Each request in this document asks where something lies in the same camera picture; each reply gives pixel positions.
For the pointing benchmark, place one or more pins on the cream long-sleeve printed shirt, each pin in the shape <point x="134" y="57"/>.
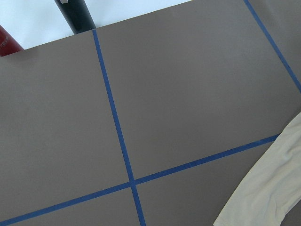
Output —
<point x="271" y="188"/>

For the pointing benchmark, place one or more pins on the red cylinder bottle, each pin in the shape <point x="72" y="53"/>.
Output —
<point x="8" y="45"/>

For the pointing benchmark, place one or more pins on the black water bottle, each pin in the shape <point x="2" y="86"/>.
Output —
<point x="76" y="15"/>

